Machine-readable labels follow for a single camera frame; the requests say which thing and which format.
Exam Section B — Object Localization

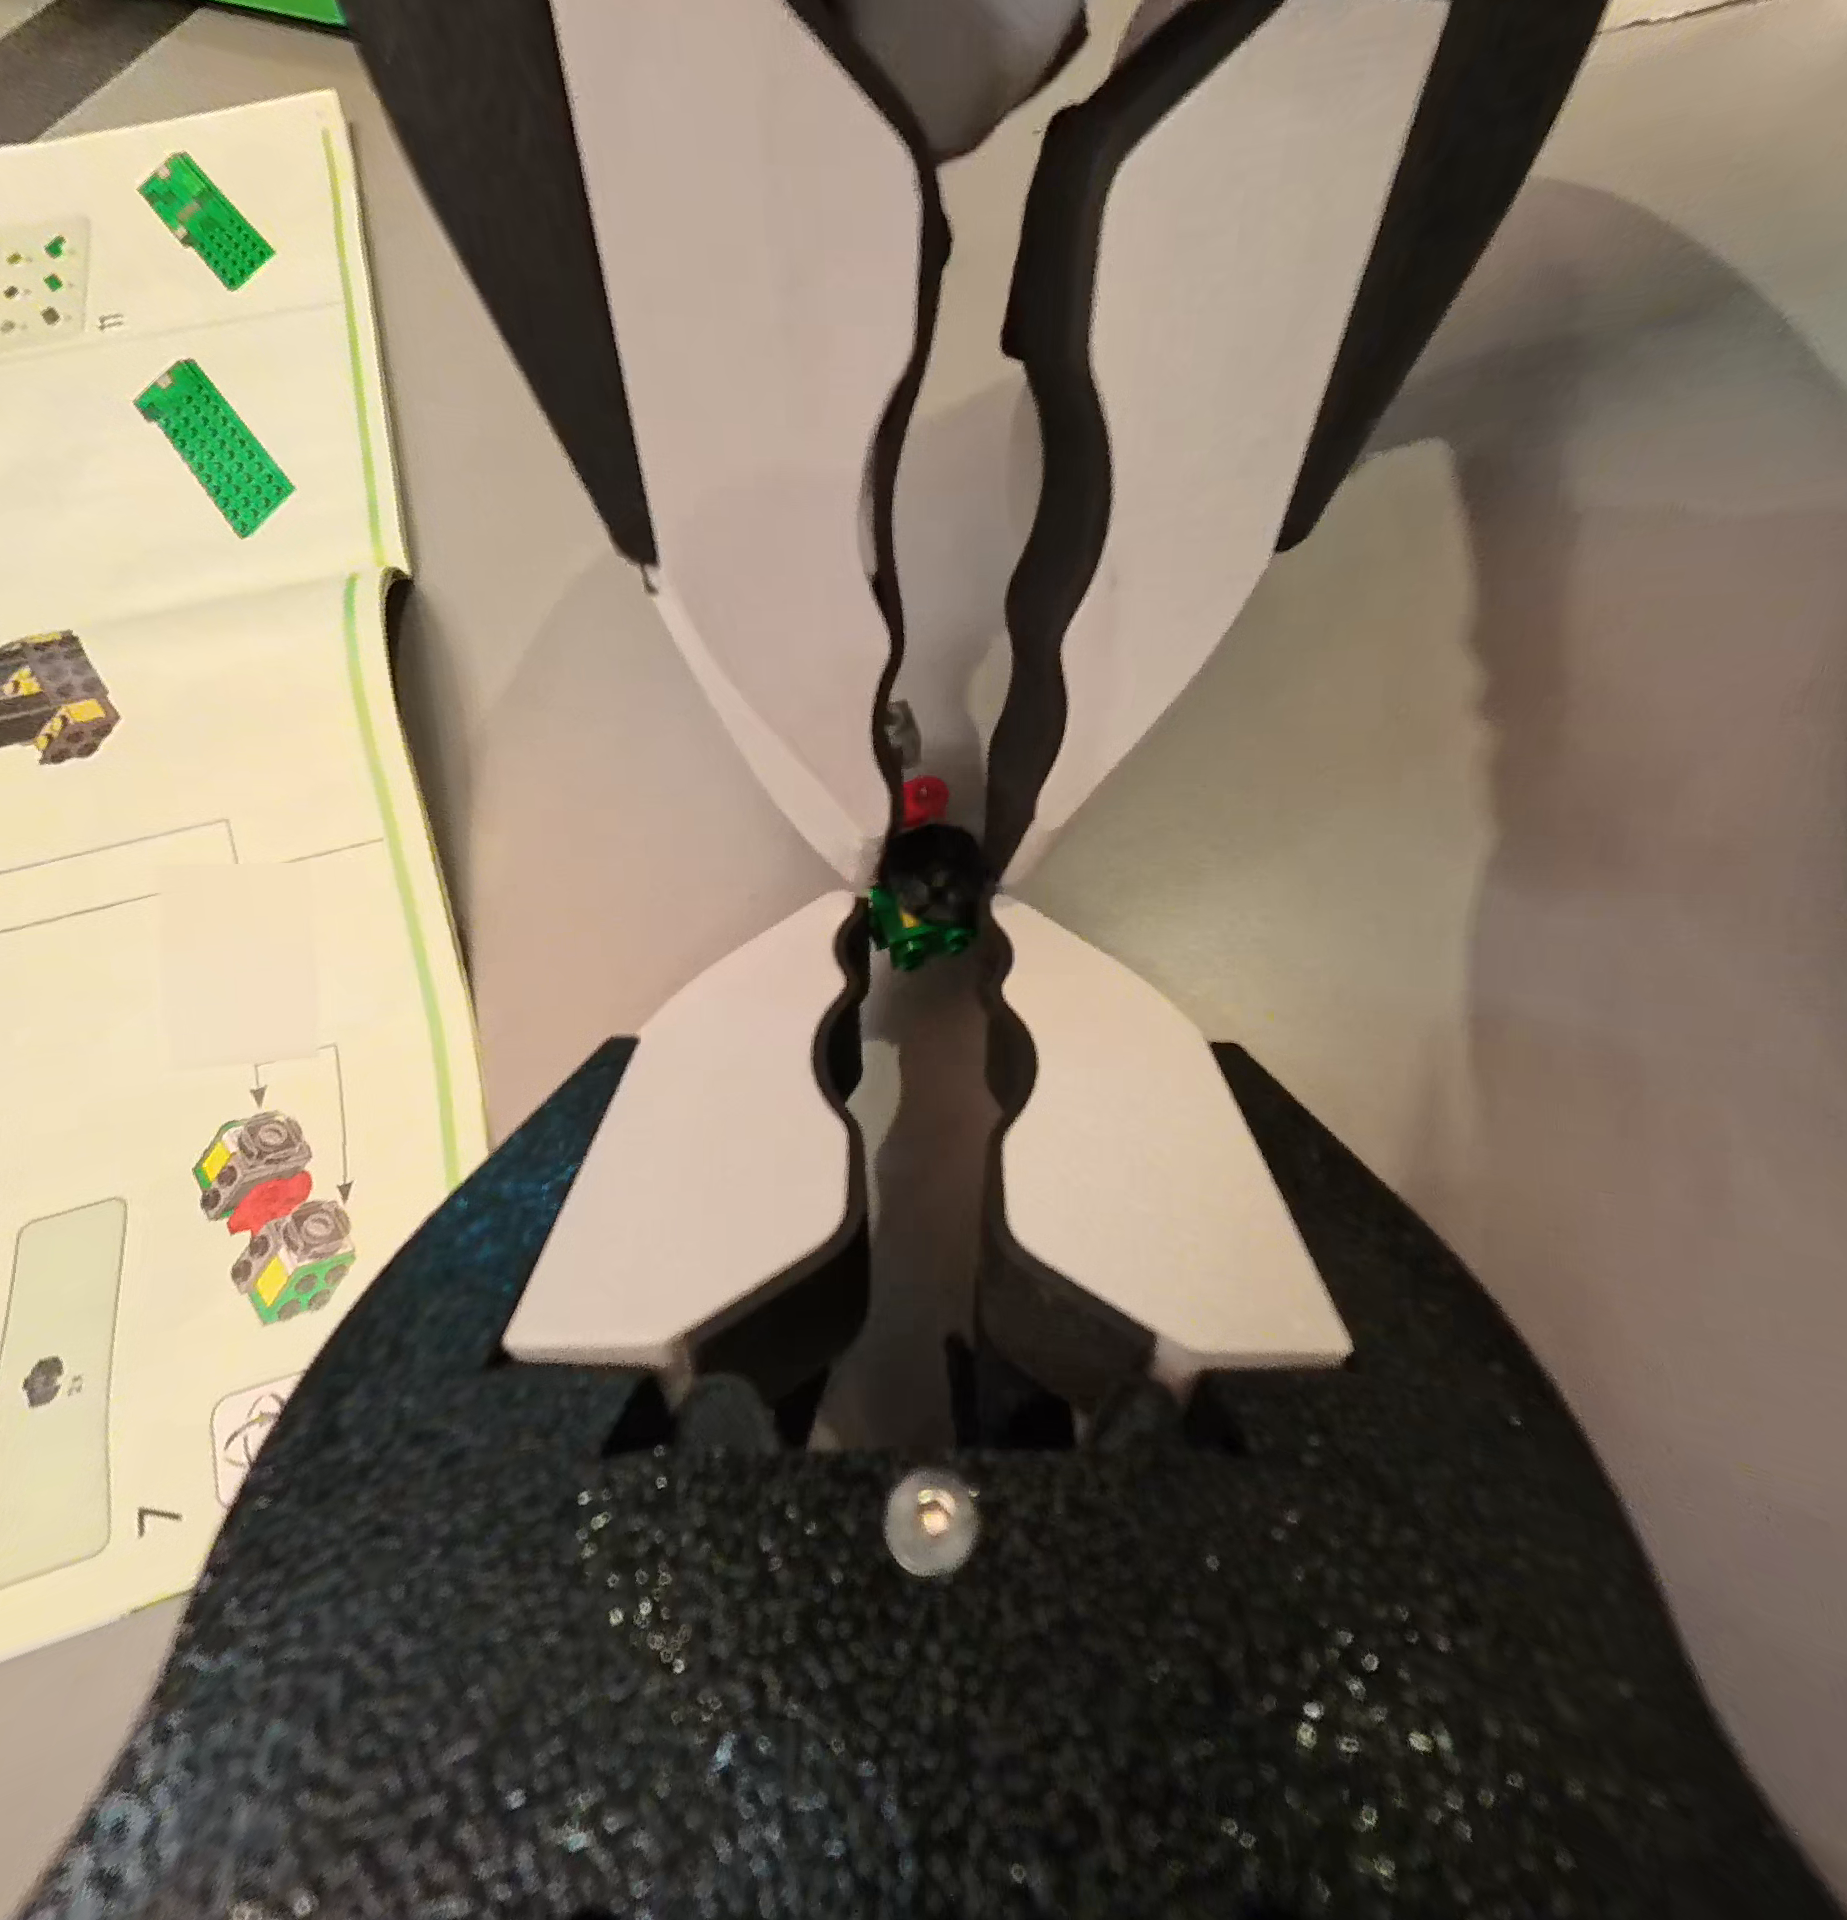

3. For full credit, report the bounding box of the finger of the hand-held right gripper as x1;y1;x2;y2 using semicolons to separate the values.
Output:
543;0;958;889
987;0;1453;893

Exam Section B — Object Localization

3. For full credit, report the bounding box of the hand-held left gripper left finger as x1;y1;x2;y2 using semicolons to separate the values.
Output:
496;891;876;1403

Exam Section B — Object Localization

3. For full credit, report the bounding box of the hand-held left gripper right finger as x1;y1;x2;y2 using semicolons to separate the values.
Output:
976;895;1354;1396

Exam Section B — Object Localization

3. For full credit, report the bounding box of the small toy brick assembly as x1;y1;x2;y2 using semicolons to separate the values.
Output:
867;697;987;978

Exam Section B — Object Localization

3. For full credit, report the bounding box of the grey desk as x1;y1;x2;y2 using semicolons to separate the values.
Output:
0;0;1847;1920

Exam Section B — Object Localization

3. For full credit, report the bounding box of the toy brick instruction booklet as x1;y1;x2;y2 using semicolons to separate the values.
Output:
0;89;493;1677

